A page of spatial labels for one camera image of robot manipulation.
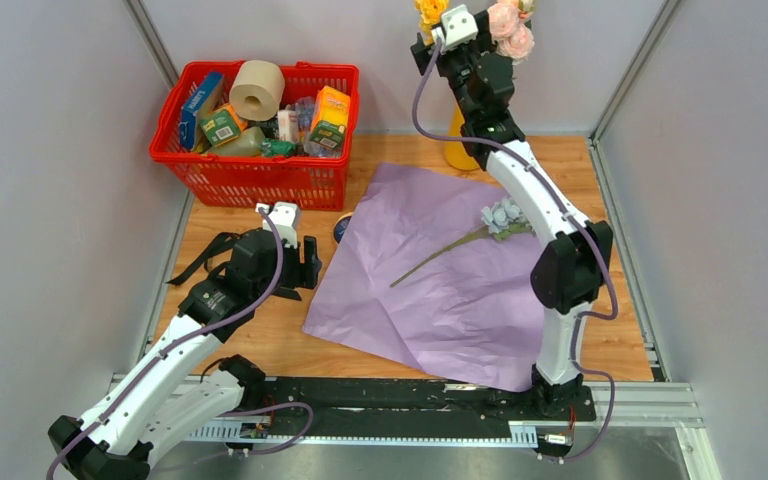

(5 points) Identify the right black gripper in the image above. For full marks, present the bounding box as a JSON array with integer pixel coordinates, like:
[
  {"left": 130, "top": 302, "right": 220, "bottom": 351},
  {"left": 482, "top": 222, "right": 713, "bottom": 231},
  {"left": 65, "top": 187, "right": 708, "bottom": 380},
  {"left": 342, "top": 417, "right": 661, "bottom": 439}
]
[{"left": 415, "top": 12, "right": 494, "bottom": 122}]

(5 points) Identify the pink artificial flower stem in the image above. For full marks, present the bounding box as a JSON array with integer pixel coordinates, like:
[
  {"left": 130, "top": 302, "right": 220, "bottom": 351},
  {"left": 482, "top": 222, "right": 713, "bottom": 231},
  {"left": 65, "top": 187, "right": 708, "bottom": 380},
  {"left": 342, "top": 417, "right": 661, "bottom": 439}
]
[{"left": 487, "top": 0, "right": 536, "bottom": 65}]

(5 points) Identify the yellow artificial flower bunch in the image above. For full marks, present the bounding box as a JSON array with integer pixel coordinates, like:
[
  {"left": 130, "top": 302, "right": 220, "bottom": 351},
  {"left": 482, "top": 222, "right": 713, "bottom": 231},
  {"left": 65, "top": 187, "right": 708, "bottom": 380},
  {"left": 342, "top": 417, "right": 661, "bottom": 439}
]
[{"left": 414, "top": 0, "right": 449, "bottom": 45}]

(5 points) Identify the black printed ribbon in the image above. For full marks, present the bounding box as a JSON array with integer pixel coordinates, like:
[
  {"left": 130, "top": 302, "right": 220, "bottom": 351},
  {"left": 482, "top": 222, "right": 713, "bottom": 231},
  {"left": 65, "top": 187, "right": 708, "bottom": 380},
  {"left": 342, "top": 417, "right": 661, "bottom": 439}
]
[{"left": 166, "top": 232, "right": 241, "bottom": 286}]

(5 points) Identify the pink purple wrapping paper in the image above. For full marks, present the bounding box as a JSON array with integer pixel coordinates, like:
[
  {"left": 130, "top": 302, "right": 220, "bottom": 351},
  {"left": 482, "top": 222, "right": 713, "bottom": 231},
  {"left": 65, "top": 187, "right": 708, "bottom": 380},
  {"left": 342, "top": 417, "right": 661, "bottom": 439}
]
[{"left": 303, "top": 163, "right": 544, "bottom": 392}]

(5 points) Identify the light blue artificial flower stem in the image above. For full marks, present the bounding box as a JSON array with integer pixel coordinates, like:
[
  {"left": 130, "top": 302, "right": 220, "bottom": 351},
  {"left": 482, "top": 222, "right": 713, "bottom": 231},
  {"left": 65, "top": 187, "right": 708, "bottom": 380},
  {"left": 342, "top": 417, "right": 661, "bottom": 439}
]
[{"left": 389, "top": 197, "right": 535, "bottom": 288}]

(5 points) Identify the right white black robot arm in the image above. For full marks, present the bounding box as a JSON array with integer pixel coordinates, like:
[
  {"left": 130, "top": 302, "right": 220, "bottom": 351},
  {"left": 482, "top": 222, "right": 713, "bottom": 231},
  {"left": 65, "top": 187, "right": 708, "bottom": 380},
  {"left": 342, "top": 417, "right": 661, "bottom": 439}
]
[{"left": 411, "top": 5, "right": 613, "bottom": 419}]

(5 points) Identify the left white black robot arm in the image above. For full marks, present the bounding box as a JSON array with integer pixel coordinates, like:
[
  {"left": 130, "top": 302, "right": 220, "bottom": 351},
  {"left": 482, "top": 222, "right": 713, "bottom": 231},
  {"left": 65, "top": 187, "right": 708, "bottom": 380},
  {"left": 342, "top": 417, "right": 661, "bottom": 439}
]
[{"left": 46, "top": 221, "right": 321, "bottom": 479}]

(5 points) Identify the yellow tapered vase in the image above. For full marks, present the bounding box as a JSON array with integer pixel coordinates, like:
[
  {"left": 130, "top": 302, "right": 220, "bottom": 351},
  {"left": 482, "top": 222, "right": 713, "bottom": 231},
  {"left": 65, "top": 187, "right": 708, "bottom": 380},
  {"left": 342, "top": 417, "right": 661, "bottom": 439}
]
[{"left": 444, "top": 104, "right": 479, "bottom": 172}]

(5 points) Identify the masking tape roll blue label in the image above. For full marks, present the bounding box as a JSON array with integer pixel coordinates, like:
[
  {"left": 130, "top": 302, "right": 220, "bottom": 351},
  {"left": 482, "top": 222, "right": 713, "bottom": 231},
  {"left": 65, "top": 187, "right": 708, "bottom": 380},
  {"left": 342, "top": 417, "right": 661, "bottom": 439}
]
[{"left": 332, "top": 212, "right": 353, "bottom": 244}]

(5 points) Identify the dark green packet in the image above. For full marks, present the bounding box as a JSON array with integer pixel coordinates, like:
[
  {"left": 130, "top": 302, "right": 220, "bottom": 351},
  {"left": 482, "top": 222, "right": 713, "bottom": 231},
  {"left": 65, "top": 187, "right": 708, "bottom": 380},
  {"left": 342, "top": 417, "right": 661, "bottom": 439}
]
[{"left": 260, "top": 139, "right": 298, "bottom": 158}]

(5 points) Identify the red plastic shopping basket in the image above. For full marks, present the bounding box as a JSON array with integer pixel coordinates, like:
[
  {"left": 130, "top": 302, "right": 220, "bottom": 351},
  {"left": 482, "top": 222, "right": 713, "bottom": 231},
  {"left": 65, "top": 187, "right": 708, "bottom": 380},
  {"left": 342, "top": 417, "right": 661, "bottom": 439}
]
[{"left": 148, "top": 60, "right": 360, "bottom": 211}]

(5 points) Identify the green liquid bottle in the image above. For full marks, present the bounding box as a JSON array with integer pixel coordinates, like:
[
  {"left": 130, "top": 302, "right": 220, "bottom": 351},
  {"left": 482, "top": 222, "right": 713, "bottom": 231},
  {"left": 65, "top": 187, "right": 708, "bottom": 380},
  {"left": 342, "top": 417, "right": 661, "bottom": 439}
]
[{"left": 207, "top": 127, "right": 266, "bottom": 157}]

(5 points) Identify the orange yellow sponge pack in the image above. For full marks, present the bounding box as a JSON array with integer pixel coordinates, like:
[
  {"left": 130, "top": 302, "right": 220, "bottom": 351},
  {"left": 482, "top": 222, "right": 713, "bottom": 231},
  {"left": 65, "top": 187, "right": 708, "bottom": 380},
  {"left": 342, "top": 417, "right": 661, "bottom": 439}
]
[{"left": 309, "top": 86, "right": 351, "bottom": 151}]

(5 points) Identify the white pink small carton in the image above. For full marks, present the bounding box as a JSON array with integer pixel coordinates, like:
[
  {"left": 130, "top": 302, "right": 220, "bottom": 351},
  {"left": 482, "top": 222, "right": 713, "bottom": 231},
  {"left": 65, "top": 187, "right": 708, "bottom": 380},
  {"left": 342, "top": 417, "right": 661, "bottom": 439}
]
[{"left": 276, "top": 109, "right": 300, "bottom": 144}]

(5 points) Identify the green yellow carton box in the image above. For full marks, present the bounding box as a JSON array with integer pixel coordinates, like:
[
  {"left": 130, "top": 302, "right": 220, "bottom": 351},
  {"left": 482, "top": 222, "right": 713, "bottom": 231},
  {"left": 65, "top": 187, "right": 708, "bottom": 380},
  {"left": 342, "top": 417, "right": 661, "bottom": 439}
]
[{"left": 199, "top": 103, "right": 248, "bottom": 147}]

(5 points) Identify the brown toilet paper roll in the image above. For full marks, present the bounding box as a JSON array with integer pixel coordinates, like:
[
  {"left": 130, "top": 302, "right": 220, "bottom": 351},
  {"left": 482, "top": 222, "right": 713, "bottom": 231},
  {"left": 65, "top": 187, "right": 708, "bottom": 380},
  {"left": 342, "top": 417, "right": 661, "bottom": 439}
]
[{"left": 229, "top": 60, "right": 285, "bottom": 121}]

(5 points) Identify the blue snack box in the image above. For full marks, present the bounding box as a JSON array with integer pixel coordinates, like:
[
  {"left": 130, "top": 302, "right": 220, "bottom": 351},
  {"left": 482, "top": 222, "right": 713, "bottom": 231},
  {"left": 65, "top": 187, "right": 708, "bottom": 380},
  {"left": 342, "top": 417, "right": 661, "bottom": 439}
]
[{"left": 178, "top": 71, "right": 224, "bottom": 151}]

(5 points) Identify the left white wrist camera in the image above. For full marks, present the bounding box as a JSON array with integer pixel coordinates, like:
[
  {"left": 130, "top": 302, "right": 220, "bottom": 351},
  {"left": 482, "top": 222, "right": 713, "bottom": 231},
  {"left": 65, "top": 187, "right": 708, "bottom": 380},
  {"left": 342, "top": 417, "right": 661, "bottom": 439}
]
[{"left": 255, "top": 202, "right": 301, "bottom": 249}]

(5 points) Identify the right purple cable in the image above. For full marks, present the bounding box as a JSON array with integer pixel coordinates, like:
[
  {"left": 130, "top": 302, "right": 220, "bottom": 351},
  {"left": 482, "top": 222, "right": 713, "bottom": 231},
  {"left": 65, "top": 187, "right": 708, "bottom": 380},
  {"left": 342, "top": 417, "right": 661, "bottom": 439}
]
[{"left": 411, "top": 42, "right": 620, "bottom": 463}]

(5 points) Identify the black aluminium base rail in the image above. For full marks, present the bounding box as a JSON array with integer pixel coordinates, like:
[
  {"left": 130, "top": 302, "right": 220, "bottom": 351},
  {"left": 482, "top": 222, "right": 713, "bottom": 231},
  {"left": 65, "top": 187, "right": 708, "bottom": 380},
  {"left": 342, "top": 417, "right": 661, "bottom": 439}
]
[{"left": 102, "top": 372, "right": 703, "bottom": 458}]

